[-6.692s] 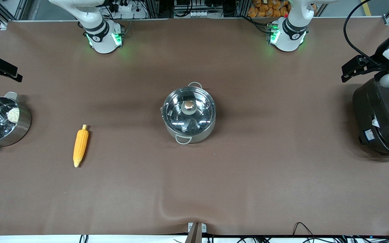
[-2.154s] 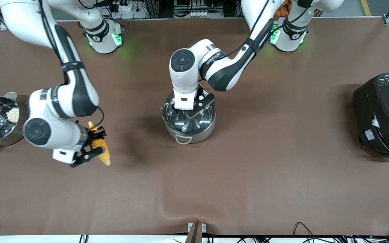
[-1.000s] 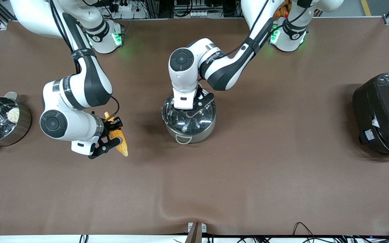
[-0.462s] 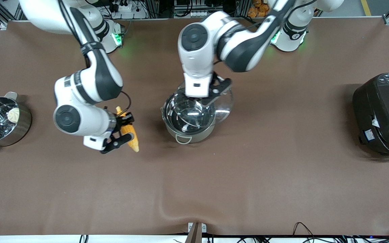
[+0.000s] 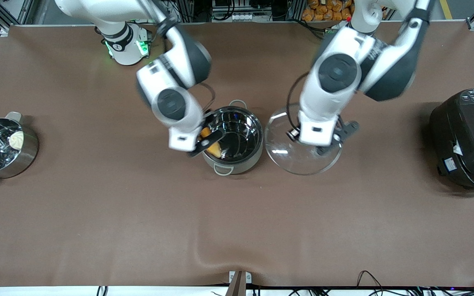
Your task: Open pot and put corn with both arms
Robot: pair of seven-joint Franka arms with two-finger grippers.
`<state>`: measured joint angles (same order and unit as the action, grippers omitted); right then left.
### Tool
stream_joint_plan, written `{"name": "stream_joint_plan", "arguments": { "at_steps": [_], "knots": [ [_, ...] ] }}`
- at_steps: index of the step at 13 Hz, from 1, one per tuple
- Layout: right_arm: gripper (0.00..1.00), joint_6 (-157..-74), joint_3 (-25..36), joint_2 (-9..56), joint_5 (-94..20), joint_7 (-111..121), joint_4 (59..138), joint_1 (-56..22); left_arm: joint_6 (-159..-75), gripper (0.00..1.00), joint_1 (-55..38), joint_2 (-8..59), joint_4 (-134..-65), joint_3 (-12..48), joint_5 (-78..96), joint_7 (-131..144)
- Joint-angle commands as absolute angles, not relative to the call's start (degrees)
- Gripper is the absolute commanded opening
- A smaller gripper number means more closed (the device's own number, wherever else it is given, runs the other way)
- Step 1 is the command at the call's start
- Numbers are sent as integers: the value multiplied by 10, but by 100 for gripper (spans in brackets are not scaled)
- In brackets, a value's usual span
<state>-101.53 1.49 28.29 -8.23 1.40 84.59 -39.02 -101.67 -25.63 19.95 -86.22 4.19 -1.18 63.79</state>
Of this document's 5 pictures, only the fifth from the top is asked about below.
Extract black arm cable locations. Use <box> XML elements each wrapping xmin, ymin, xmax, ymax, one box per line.
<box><xmin>286</xmin><ymin>72</ymin><xmax>311</xmax><ymax>130</ymax></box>
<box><xmin>199</xmin><ymin>82</ymin><xmax>217</xmax><ymax>115</ymax></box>

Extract white steamed bun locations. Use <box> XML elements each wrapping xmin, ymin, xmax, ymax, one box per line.
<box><xmin>8</xmin><ymin>131</ymin><xmax>24</xmax><ymax>150</ymax></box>

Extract metal table edge bracket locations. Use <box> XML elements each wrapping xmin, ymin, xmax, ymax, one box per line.
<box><xmin>225</xmin><ymin>271</ymin><xmax>252</xmax><ymax>296</ymax></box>

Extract steel steamer pot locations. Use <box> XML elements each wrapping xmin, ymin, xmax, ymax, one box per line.
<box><xmin>0</xmin><ymin>112</ymin><xmax>39</xmax><ymax>185</ymax></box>

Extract yellow corn cob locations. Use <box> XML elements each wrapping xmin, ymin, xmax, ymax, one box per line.
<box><xmin>200</xmin><ymin>127</ymin><xmax>222</xmax><ymax>159</ymax></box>

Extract looped black cable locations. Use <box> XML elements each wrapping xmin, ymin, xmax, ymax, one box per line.
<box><xmin>356</xmin><ymin>270</ymin><xmax>386</xmax><ymax>296</ymax></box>

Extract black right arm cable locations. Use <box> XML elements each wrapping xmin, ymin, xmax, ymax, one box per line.
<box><xmin>199</xmin><ymin>82</ymin><xmax>217</xmax><ymax>115</ymax></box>

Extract long white power strip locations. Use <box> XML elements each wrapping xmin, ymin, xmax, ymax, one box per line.
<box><xmin>231</xmin><ymin>12</ymin><xmax>271</xmax><ymax>22</ymax></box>

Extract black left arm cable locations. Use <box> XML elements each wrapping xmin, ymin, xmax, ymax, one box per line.
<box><xmin>286</xmin><ymin>72</ymin><xmax>311</xmax><ymax>130</ymax></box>

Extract black cable bundle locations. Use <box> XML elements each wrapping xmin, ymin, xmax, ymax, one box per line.
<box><xmin>410</xmin><ymin>284</ymin><xmax>474</xmax><ymax>296</ymax></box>

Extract orange snack packets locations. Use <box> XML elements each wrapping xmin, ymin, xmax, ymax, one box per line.
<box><xmin>302</xmin><ymin>0</ymin><xmax>353</xmax><ymax>22</ymax></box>

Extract brown table mat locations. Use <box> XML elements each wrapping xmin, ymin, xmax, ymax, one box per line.
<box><xmin>0</xmin><ymin>21</ymin><xmax>474</xmax><ymax>287</ymax></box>

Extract glass pot lid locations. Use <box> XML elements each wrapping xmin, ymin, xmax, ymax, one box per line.
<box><xmin>265</xmin><ymin>103</ymin><xmax>343</xmax><ymax>176</ymax></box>

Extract stainless steel pot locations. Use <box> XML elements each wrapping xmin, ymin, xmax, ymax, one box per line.
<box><xmin>199</xmin><ymin>100</ymin><xmax>264</xmax><ymax>176</ymax></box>

